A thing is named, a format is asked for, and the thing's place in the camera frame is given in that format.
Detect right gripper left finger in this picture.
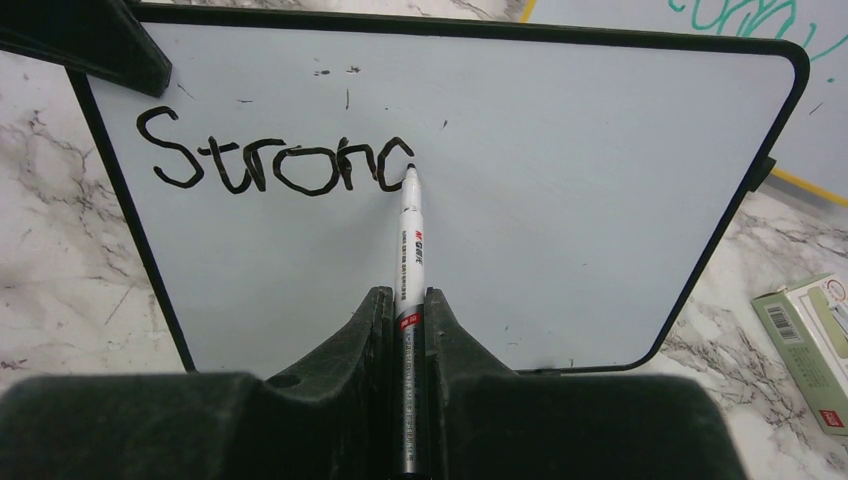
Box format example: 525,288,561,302
1,287,392,479

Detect silver black whiteboard stand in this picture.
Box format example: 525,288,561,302
747,156,776,192

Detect black framed whiteboard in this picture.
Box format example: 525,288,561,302
70,4,797,377

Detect white green eraser box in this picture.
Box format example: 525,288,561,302
751,273,847,436

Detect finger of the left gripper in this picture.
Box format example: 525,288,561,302
1,0,172,98

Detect yellow framed whiteboard with writing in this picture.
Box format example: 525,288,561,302
519,1,847,206

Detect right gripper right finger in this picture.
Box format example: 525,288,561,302
424,288,746,479

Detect black white marker pen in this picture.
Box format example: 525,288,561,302
391,163,431,479

